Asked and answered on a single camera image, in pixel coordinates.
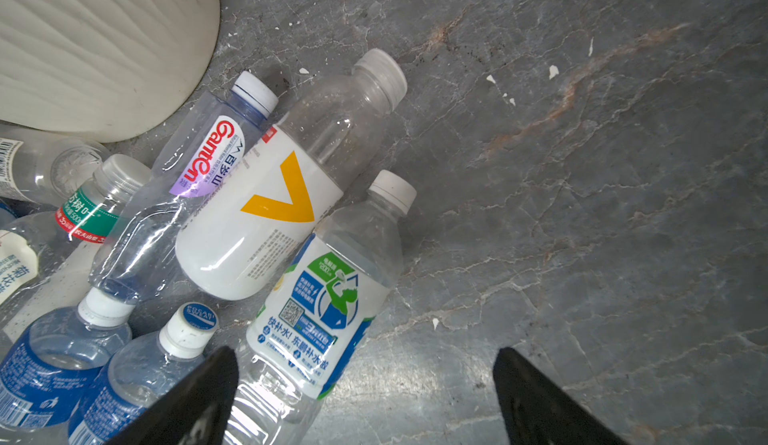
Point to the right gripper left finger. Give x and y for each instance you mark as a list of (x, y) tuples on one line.
[(195, 411)]

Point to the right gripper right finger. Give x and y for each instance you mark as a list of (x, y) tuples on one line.
[(536, 411)]

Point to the green blue label bottle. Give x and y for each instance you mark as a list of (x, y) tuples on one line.
[(296, 349)]

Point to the white yellow V bottle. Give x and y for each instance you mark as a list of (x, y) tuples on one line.
[(300, 168)]

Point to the Ganten purple label bottle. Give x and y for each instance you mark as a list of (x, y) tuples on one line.
[(137, 261)]

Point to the cream ribbed trash bin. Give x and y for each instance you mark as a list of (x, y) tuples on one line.
[(108, 70)]

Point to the blue label water bottle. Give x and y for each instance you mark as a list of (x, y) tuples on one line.
[(57, 357)]

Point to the peacock label tea bottle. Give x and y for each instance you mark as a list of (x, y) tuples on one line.
[(34, 246)]

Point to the orange white label bottle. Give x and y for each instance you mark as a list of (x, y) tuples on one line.
[(44, 167)]

